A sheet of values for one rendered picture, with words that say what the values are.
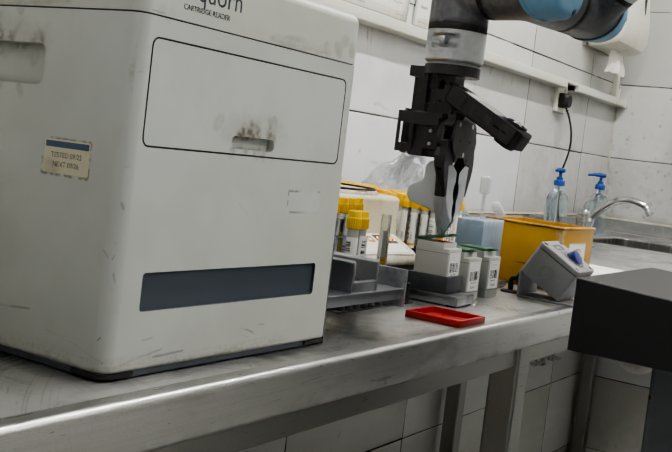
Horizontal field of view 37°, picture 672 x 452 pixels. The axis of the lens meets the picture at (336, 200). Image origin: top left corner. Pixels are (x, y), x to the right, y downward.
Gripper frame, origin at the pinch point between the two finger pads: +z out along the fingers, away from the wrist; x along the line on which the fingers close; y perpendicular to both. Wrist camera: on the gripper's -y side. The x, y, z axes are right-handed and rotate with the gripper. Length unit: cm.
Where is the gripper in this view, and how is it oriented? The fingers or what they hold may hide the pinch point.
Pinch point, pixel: (447, 225)
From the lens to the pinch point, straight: 129.3
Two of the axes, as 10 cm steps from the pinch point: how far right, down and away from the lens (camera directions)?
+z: -1.2, 9.9, 0.5
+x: -5.1, -0.2, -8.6
